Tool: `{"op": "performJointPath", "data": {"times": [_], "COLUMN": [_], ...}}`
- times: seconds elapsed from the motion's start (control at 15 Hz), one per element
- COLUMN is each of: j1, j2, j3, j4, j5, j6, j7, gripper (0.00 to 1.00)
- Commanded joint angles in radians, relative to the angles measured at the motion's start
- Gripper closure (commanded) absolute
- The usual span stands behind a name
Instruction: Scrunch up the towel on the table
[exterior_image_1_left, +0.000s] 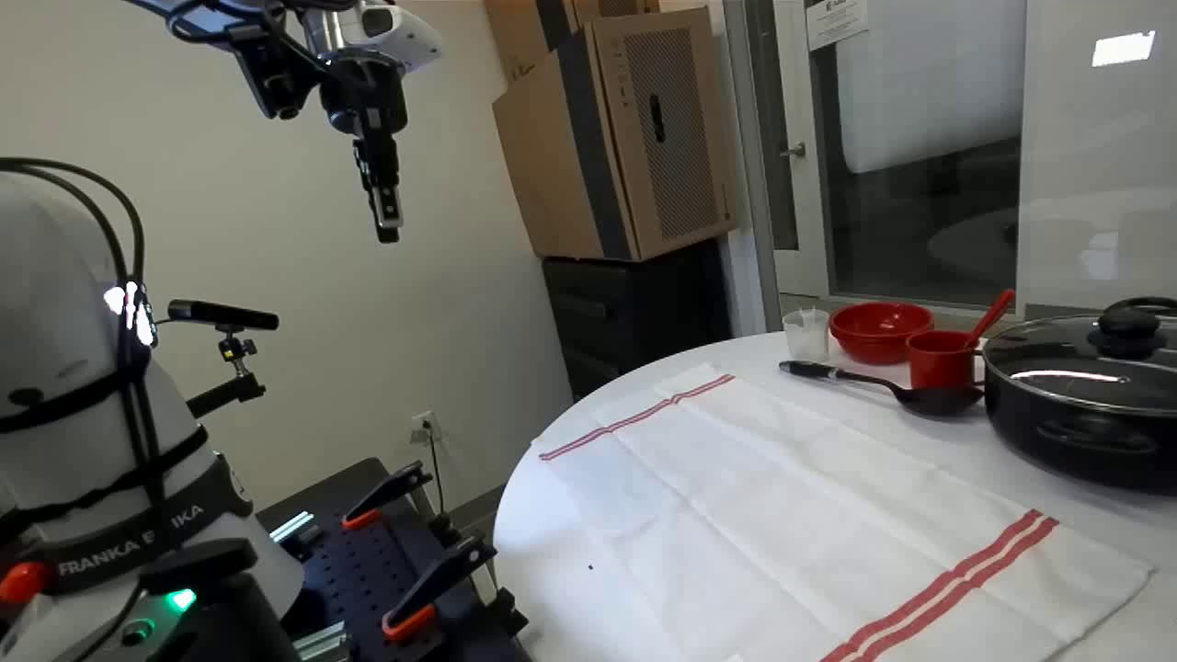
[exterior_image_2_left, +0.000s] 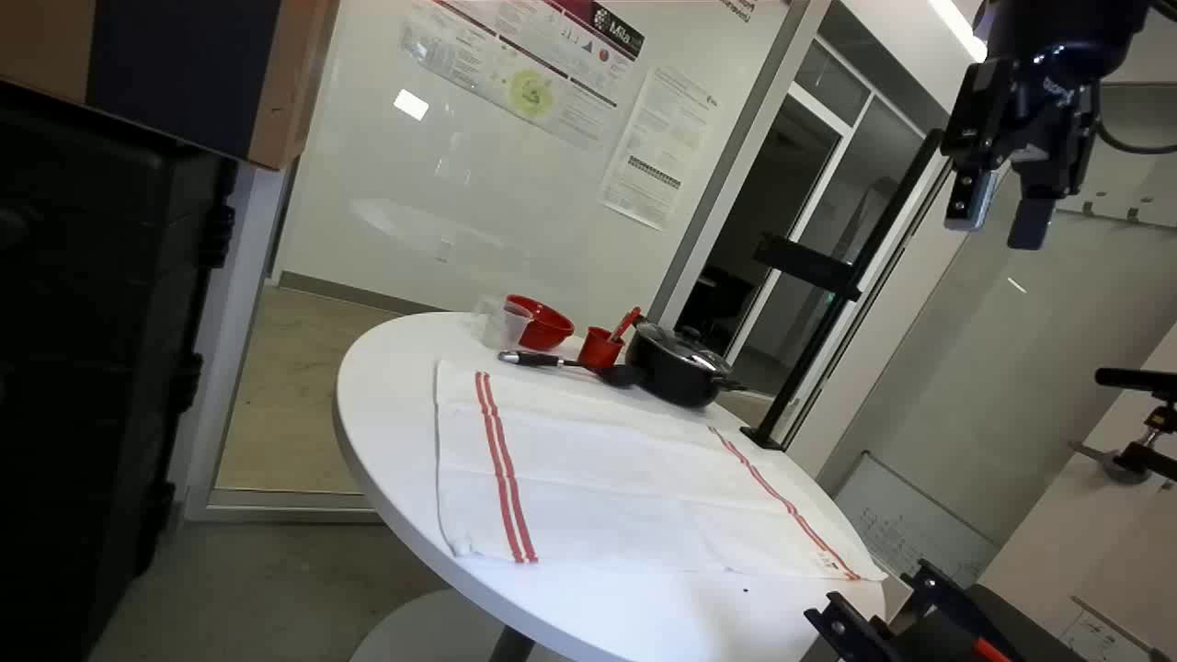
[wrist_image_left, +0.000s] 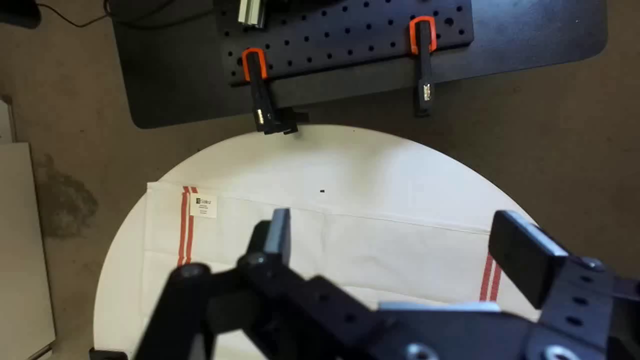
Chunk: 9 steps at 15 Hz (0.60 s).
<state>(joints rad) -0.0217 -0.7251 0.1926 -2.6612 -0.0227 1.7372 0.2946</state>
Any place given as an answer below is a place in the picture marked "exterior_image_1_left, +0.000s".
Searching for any white paper notice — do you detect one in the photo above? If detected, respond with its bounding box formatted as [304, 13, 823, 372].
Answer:
[802, 0, 875, 57]

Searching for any large cardboard box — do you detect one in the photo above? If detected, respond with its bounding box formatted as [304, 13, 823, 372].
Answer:
[489, 8, 740, 265]

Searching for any black camera on stand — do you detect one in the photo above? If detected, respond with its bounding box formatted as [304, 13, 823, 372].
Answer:
[161, 294, 284, 425]

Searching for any black perforated workbench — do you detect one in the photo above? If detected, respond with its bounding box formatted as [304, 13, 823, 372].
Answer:
[255, 453, 537, 662]

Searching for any black storage cabinet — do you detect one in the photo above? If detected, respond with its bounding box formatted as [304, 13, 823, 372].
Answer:
[541, 235, 736, 401]

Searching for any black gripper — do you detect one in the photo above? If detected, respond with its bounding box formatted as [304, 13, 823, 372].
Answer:
[320, 52, 417, 247]

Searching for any white towel with red stripes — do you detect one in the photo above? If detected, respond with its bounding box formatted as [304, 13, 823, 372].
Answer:
[533, 360, 1154, 662]

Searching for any black pot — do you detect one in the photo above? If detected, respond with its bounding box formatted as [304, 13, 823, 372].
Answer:
[983, 346, 1177, 496]

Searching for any red bowl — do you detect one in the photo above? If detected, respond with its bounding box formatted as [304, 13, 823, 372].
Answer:
[828, 300, 938, 370]

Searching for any black clamp with orange tip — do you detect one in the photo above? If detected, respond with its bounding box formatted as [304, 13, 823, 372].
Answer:
[337, 462, 436, 535]
[380, 535, 501, 647]

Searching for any clear plastic cup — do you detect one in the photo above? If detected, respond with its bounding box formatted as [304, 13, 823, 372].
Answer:
[780, 305, 836, 365]

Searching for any red measuring cup with handle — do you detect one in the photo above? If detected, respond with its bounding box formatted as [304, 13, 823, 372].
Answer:
[904, 289, 1019, 397]

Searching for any black pot lid with knob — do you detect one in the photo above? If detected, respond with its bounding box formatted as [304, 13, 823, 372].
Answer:
[983, 294, 1177, 388]

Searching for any black ladle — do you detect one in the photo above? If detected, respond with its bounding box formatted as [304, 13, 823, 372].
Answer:
[777, 357, 986, 421]

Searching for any orange stop button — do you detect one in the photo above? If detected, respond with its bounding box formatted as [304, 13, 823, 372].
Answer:
[0, 561, 56, 611]

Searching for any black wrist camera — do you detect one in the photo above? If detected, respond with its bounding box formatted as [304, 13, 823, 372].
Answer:
[224, 14, 325, 127]

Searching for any glass door with white frame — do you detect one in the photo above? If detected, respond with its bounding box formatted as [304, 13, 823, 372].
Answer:
[721, 0, 1030, 334]

